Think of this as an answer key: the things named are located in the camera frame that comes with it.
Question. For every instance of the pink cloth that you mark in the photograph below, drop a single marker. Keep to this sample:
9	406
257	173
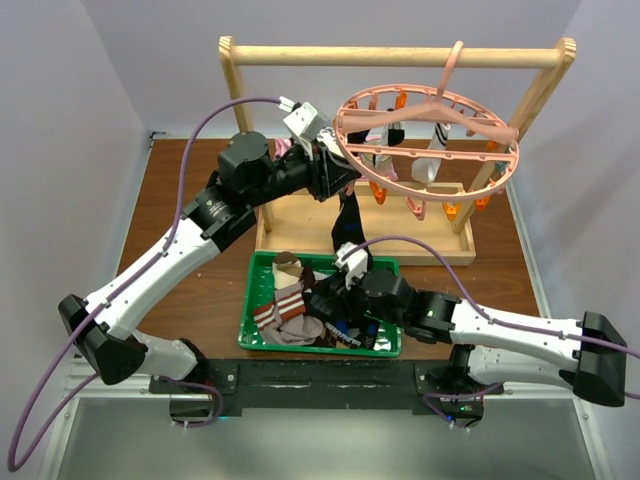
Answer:
282	147

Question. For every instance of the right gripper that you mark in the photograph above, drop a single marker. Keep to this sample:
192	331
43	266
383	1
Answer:
347	296

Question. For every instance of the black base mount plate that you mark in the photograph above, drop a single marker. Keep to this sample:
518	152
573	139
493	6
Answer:
345	384

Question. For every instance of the brown and cream sock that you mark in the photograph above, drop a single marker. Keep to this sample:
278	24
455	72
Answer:
288	270

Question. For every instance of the black sock with blue logo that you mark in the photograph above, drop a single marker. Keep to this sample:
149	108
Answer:
345	320

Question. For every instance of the wooden hanging rack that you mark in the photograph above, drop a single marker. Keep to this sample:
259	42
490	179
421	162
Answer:
452	241

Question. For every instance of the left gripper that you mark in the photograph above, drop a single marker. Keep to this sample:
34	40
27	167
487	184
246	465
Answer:
327	171

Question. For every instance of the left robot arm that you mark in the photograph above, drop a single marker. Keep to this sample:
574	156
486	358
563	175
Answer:
104	324

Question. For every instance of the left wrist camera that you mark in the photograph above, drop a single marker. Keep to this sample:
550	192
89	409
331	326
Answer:
303	121

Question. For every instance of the orange clothespin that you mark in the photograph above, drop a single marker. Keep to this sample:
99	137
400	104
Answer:
379	193
451	210

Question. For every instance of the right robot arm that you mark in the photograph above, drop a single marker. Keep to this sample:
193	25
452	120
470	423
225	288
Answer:
490	346

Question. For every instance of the green plastic tray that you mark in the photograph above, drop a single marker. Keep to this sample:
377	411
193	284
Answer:
260	289

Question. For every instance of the grey sock with red stripes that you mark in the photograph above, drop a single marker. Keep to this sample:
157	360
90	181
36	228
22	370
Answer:
284	320

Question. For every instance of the pink round clip hanger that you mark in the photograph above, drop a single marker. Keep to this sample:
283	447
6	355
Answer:
441	126

